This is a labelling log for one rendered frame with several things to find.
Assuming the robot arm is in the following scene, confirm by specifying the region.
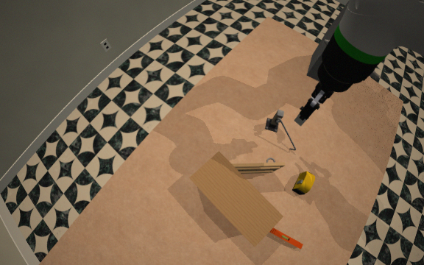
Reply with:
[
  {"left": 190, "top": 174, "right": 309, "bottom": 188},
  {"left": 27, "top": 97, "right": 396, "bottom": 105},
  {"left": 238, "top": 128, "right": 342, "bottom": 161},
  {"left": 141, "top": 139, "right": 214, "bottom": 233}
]
[{"left": 322, "top": 0, "right": 424, "bottom": 84}]

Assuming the grey post with hook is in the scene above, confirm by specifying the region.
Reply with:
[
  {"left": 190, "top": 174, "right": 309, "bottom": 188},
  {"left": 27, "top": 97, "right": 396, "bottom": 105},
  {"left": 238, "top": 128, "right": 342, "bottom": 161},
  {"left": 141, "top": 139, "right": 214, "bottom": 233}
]
[{"left": 265, "top": 110, "right": 296, "bottom": 150}]

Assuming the yellow tape measure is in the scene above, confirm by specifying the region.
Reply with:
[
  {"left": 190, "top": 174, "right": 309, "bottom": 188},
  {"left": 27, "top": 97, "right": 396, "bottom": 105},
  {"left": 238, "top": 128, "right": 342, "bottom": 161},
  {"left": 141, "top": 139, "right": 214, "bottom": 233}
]
[{"left": 292, "top": 171, "right": 315, "bottom": 195}]

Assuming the orange spirit level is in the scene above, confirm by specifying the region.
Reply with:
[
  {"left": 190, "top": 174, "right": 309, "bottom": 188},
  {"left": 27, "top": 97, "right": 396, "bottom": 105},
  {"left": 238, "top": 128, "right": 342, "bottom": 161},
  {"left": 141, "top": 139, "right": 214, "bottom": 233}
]
[{"left": 270, "top": 228, "right": 303, "bottom": 249}]

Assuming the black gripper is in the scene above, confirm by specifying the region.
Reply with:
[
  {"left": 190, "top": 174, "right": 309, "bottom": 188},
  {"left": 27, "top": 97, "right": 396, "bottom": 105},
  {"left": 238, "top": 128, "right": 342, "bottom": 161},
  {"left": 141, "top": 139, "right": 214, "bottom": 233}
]
[{"left": 294, "top": 62, "right": 352, "bottom": 126}]

